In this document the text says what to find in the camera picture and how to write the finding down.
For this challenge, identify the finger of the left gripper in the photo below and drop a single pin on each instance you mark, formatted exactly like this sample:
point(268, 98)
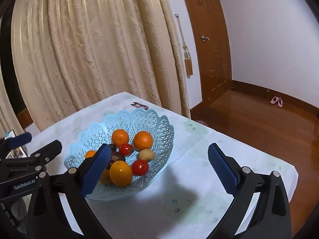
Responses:
point(46, 154)
point(4, 143)

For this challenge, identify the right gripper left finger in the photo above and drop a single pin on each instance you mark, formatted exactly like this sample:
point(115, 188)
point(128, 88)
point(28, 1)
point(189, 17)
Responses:
point(46, 217)

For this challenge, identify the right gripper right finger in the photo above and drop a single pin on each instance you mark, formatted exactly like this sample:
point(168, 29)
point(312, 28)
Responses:
point(271, 217)

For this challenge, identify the tan longan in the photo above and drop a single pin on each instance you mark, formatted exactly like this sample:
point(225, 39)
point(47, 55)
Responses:
point(105, 178)
point(146, 155)

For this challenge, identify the dark brown passion fruit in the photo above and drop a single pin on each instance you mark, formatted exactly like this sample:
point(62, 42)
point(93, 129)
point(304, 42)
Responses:
point(115, 156)

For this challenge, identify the small orange back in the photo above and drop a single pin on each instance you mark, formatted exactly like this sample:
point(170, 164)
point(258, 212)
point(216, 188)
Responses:
point(119, 137)

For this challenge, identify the large smooth orange front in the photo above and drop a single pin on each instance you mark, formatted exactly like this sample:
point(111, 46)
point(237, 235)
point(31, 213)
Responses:
point(121, 174)

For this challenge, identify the small red tomato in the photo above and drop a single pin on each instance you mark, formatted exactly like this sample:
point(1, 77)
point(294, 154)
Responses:
point(125, 149)

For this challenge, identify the large red tomato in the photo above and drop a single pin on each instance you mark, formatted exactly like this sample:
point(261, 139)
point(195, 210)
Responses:
point(140, 167)

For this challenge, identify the rough mandarin orange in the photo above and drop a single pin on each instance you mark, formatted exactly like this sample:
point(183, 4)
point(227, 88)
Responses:
point(143, 140)

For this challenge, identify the dark round mangosteen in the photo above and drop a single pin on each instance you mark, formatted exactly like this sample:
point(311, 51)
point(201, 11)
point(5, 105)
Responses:
point(113, 147)

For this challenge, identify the photo collage card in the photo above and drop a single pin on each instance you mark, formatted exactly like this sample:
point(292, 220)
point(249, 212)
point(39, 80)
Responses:
point(16, 148)

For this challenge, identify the white patterned tablecloth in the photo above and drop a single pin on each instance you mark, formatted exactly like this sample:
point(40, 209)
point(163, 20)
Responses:
point(187, 199)

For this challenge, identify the pink nail clipper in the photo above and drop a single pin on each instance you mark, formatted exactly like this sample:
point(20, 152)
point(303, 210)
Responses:
point(139, 106)

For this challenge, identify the beige curtain right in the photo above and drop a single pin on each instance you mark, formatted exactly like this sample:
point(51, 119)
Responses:
point(70, 54)

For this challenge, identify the pink slippers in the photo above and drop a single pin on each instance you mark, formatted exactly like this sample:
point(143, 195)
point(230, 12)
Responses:
point(278, 101)

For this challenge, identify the light blue lattice basket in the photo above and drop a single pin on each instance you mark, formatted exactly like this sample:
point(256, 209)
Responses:
point(161, 130)

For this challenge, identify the curtain tassel tieback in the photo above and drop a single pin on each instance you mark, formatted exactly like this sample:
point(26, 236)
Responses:
point(187, 56)

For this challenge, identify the brown wooden door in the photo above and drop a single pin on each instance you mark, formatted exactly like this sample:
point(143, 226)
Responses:
point(212, 47)

